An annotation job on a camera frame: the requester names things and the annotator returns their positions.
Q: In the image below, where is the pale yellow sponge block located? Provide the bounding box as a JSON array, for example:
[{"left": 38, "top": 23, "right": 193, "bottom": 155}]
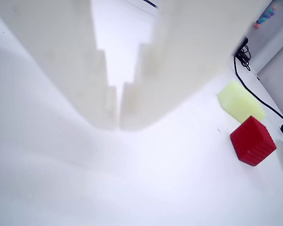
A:
[{"left": 216, "top": 79, "right": 266, "bottom": 124}]

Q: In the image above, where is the string of coloured beads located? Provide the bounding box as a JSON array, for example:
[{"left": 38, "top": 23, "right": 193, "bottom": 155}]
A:
[{"left": 253, "top": 5, "right": 277, "bottom": 29}]

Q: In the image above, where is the black cable bundle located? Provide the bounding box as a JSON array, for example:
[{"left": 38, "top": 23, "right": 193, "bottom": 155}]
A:
[{"left": 235, "top": 37, "right": 251, "bottom": 72}]

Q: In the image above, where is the dark blue cable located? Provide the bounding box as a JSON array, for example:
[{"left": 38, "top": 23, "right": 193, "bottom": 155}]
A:
[{"left": 143, "top": 0, "right": 159, "bottom": 9}]

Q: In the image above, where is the red cube block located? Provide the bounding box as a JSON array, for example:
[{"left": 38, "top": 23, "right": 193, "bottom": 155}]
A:
[{"left": 230, "top": 115, "right": 277, "bottom": 167}]

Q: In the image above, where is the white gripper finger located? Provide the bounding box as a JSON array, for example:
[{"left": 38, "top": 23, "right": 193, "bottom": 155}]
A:
[
  {"left": 0, "top": 0, "right": 119, "bottom": 130},
  {"left": 119, "top": 0, "right": 272, "bottom": 131}
]

